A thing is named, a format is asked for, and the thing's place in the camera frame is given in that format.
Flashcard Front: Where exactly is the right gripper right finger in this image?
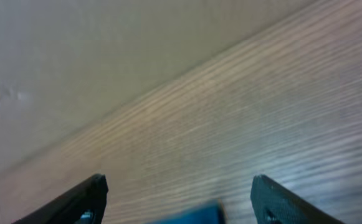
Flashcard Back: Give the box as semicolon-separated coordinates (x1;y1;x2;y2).
250;175;343;224

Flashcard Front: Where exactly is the dark blue t-shirt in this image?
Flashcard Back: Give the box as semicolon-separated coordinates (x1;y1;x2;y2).
149;200;226;224

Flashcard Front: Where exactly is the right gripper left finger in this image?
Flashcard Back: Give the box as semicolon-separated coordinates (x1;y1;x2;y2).
14;174;108;224

